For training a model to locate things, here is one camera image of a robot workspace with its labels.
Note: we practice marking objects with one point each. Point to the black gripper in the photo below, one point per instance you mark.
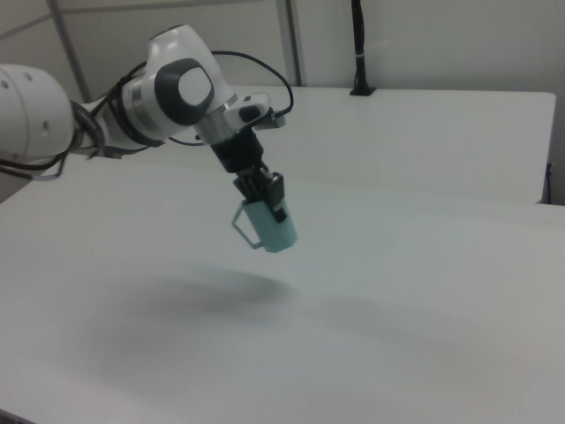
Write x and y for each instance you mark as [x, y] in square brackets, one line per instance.
[236, 152]

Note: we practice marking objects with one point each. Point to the light blue plastic cup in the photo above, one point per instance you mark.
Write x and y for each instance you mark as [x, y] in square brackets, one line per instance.
[273, 227]

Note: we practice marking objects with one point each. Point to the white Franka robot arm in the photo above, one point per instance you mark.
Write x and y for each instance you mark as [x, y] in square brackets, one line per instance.
[176, 97]

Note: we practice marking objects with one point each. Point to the grey metal frame post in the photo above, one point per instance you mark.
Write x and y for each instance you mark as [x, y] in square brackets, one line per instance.
[293, 53]
[73, 53]

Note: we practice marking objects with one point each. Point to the black camera stand pole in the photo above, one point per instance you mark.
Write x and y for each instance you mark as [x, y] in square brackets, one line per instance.
[362, 53]

